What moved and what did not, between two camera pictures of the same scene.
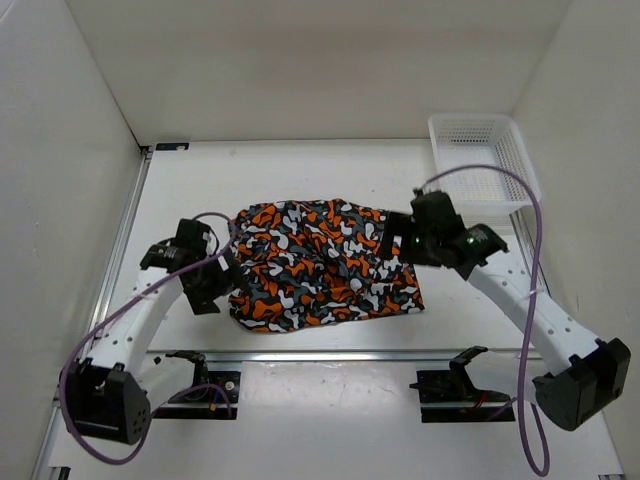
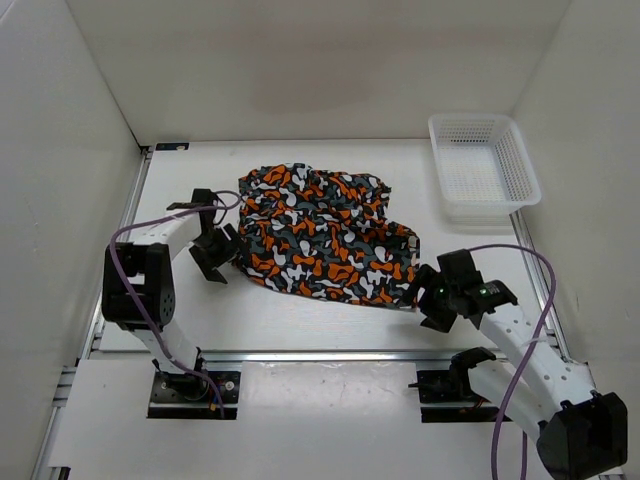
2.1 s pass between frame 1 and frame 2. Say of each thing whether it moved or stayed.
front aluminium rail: stayed
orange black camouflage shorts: moved
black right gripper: moved
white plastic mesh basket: stayed
